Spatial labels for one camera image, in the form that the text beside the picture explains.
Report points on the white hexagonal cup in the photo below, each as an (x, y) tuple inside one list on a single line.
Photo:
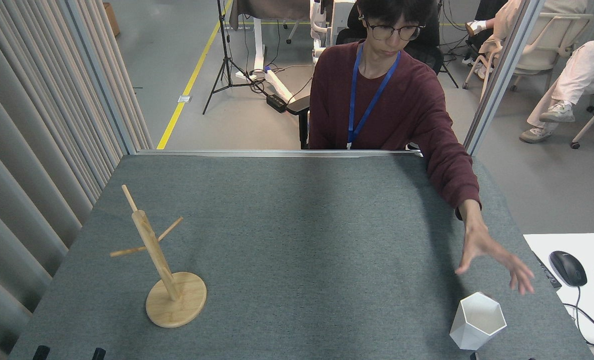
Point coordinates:
[(464, 327)]

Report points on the person's left forearm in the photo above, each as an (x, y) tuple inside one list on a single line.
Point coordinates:
[(454, 180)]

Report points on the wooden cup rack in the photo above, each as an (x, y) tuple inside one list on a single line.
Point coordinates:
[(176, 300)]

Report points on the person's left hand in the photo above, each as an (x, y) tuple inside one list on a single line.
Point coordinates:
[(481, 242)]

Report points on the black flat bar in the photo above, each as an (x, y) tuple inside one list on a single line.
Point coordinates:
[(547, 272)]

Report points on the black computer mouse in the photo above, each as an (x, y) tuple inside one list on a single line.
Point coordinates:
[(568, 267)]

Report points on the beige pleated curtain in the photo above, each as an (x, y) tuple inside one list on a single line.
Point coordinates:
[(27, 125)]

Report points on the metal floor plate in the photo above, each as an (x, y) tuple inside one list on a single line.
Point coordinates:
[(184, 99)]

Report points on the person at table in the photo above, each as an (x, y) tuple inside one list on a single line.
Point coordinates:
[(376, 100)]

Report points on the seated person in white trousers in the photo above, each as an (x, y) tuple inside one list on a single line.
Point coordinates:
[(576, 75)]

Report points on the black office chair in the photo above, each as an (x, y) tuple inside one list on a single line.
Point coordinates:
[(299, 105)]

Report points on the black power strip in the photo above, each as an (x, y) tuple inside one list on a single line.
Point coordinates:
[(277, 103)]

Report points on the black tripod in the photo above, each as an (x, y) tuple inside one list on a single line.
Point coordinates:
[(224, 60)]

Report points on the white armchair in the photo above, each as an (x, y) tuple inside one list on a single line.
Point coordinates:
[(556, 35)]

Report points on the cardboard box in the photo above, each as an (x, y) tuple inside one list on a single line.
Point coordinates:
[(111, 19)]

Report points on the seated person in beige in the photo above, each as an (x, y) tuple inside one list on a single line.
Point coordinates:
[(506, 20)]

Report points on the black-rimmed glasses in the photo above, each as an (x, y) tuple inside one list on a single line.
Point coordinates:
[(376, 31)]

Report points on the white machine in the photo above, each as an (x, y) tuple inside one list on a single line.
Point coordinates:
[(321, 25)]

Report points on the brown cloth cover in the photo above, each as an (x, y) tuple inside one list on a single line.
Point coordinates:
[(272, 7)]

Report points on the silver frame post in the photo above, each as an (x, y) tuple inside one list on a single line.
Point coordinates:
[(501, 75)]

